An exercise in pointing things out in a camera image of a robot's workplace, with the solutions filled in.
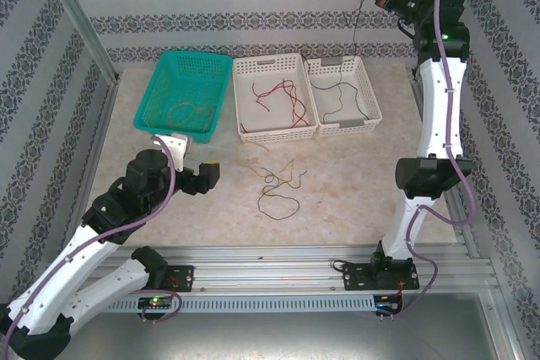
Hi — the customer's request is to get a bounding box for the black thin wire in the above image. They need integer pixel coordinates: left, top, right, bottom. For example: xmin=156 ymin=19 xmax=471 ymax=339
xmin=339 ymin=81 xmax=373 ymax=121
xmin=302 ymin=0 xmax=370 ymax=83

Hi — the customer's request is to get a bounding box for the orange thin wire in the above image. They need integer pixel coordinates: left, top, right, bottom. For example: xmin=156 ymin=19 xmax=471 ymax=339
xmin=167 ymin=99 xmax=217 ymax=129
xmin=235 ymin=141 xmax=271 ymax=180

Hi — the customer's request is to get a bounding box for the green thin wire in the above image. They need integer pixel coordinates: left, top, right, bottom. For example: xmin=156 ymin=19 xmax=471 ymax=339
xmin=314 ymin=81 xmax=345 ymax=124
xmin=257 ymin=185 xmax=301 ymax=222

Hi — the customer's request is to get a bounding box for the large white plastic basket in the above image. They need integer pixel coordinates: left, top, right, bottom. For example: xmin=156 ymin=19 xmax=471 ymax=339
xmin=231 ymin=52 xmax=318 ymax=145

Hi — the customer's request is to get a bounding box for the small white plastic basket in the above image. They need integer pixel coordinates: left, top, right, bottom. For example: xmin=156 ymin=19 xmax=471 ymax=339
xmin=303 ymin=56 xmax=384 ymax=138

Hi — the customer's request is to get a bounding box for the teal plastic basket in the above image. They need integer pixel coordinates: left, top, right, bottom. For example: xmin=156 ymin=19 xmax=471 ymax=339
xmin=133 ymin=50 xmax=234 ymax=145

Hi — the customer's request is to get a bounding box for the yellow-green thin wire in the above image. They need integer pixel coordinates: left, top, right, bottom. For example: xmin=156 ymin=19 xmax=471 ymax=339
xmin=261 ymin=159 xmax=308 ymax=192

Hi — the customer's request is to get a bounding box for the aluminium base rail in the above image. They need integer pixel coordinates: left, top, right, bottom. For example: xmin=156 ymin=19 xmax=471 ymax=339
xmin=40 ymin=244 xmax=499 ymax=293

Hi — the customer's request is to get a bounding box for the slotted grey cable duct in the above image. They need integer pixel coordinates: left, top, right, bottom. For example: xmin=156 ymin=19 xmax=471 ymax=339
xmin=107 ymin=294 xmax=376 ymax=314

